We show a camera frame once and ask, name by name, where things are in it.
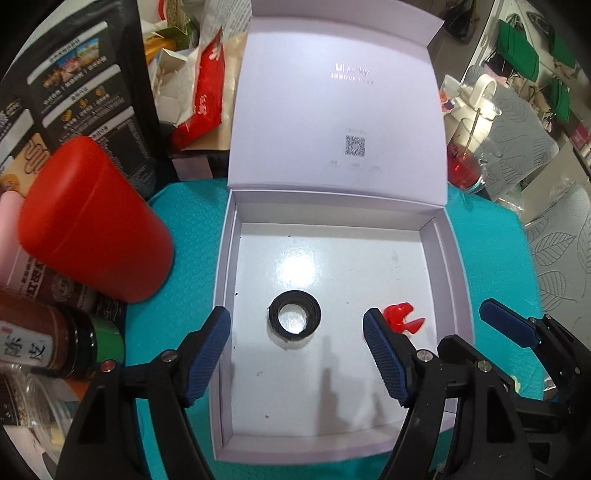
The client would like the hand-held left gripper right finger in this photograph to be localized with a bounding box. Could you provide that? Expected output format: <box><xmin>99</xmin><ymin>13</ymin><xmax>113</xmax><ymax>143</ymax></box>
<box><xmin>362</xmin><ymin>308</ymin><xmax>539</xmax><ymax>480</ymax></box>

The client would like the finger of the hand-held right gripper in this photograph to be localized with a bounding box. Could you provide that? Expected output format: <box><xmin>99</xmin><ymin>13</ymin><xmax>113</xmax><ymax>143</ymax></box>
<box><xmin>479</xmin><ymin>298</ymin><xmax>571</xmax><ymax>370</ymax></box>

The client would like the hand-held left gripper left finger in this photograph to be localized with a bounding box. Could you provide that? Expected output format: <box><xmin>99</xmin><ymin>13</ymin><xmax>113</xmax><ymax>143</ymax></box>
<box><xmin>55</xmin><ymin>305</ymin><xmax>232</xmax><ymax>480</ymax></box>

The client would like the red plastic propeller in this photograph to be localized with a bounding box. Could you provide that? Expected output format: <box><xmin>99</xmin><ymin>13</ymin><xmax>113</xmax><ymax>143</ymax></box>
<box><xmin>383</xmin><ymin>302</ymin><xmax>424</xmax><ymax>335</ymax></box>

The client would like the black rubber ring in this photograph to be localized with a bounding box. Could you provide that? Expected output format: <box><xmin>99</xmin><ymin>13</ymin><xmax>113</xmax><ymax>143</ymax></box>
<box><xmin>268</xmin><ymin>292</ymin><xmax>321</xmax><ymax>342</ymax></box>

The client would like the white gift box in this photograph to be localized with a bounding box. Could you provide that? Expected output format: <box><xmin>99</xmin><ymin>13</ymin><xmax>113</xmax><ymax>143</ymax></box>
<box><xmin>210</xmin><ymin>0</ymin><xmax>476</xmax><ymax>463</ymax></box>

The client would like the grey leaf-patterned sofa cover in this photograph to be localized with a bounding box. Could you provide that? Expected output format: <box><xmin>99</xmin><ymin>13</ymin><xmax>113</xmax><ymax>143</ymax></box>
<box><xmin>462</xmin><ymin>65</ymin><xmax>591</xmax><ymax>402</ymax></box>

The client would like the teal table mat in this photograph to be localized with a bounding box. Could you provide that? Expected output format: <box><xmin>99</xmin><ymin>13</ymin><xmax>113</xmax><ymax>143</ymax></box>
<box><xmin>122</xmin><ymin>182</ymin><xmax>543</xmax><ymax>480</ymax></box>

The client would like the glass mug with red drink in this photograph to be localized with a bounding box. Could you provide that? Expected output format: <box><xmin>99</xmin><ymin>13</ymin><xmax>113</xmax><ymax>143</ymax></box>
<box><xmin>445</xmin><ymin>138</ymin><xmax>490</xmax><ymax>195</ymax></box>

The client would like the group of spice jars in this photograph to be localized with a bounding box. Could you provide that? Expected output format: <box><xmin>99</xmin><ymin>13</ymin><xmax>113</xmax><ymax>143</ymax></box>
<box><xmin>0</xmin><ymin>249</ymin><xmax>127</xmax><ymax>467</ymax></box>

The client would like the red canister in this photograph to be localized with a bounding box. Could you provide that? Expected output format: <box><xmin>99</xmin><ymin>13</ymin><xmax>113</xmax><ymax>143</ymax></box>
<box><xmin>17</xmin><ymin>136</ymin><xmax>176</xmax><ymax>304</ymax></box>

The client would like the green tote bag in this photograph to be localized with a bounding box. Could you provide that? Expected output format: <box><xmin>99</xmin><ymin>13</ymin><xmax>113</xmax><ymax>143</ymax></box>
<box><xmin>549</xmin><ymin>34</ymin><xmax>578</xmax><ymax>123</ymax></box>
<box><xmin>499</xmin><ymin>18</ymin><xmax>541</xmax><ymax>84</ymax></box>

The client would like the white kettle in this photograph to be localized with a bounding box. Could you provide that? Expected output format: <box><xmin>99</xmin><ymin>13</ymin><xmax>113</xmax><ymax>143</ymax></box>
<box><xmin>455</xmin><ymin>74</ymin><xmax>502</xmax><ymax>139</ymax></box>

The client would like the red packet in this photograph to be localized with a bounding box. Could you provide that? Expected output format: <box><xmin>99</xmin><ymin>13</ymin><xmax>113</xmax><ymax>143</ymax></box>
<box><xmin>171</xmin><ymin>39</ymin><xmax>227</xmax><ymax>151</ymax></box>

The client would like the black snack bag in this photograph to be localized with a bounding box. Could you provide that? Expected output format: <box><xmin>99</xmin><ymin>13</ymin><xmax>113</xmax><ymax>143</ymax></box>
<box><xmin>0</xmin><ymin>0</ymin><xmax>162</xmax><ymax>199</ymax></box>

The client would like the white plastic bag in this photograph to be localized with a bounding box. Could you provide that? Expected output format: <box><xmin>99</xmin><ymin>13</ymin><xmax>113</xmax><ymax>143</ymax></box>
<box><xmin>152</xmin><ymin>0</ymin><xmax>252</xmax><ymax>130</ymax></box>

